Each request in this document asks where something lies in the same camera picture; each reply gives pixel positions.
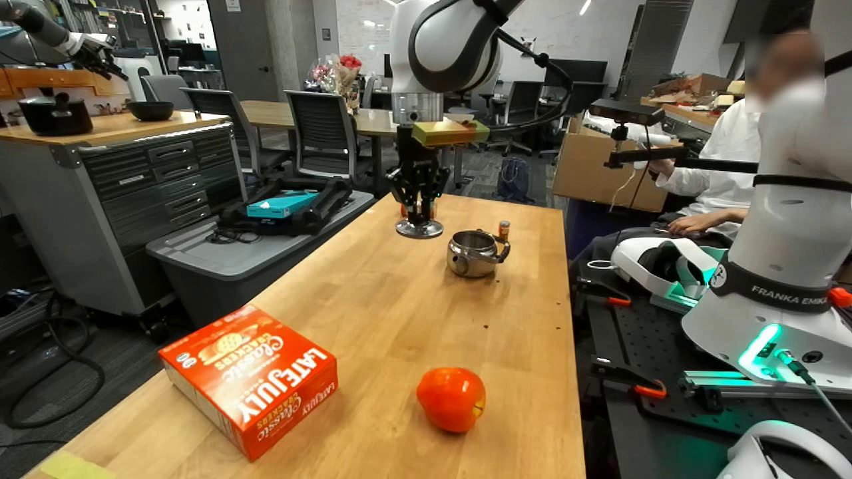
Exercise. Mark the flower bouquet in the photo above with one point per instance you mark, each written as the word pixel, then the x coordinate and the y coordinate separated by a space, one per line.
pixel 341 69

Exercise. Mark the grey office chair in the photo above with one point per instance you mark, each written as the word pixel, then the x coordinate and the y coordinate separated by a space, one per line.
pixel 219 109
pixel 320 133

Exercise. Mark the black pot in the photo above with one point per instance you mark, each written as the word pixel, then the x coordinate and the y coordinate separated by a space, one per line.
pixel 58 112

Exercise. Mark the wooden background desk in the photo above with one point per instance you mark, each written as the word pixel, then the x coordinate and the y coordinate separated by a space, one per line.
pixel 267 112

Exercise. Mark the steel kettle lid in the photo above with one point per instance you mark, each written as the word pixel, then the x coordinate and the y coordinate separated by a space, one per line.
pixel 420 229

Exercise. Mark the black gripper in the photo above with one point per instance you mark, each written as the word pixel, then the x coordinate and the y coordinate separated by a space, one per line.
pixel 420 154

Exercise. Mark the white curved headset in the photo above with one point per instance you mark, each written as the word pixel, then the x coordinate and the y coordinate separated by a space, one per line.
pixel 774 443

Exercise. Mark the yellow green pad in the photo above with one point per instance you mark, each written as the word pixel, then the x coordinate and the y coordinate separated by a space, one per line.
pixel 75 466

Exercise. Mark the black bowl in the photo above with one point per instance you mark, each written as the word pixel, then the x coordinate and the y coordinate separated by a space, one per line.
pixel 151 109

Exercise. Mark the grey background robot arm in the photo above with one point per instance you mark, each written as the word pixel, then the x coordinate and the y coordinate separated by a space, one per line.
pixel 44 27

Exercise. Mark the grey plastic tote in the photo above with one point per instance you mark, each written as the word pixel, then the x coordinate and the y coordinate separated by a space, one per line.
pixel 256 262

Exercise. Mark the cardboard box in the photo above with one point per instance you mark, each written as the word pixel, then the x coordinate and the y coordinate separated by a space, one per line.
pixel 609 174

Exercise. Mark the black optical breadboard table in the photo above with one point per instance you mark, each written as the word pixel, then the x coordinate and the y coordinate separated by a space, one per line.
pixel 639 427

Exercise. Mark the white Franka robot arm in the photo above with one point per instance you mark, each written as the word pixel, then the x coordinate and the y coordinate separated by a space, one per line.
pixel 795 229

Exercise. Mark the grey drawer cabinet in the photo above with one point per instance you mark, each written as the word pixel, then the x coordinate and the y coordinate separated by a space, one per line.
pixel 108 202

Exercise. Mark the orange tomato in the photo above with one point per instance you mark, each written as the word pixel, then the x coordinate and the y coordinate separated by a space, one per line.
pixel 452 399

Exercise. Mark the aluminium rail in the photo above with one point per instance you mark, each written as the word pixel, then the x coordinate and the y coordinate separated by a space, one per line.
pixel 709 379

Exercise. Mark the teal case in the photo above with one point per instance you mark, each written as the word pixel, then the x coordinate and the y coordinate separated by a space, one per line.
pixel 284 205

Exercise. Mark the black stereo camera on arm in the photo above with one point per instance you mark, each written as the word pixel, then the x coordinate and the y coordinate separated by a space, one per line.
pixel 675 161

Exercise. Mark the orange cracker box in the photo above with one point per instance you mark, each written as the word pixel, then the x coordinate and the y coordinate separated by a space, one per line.
pixel 249 375

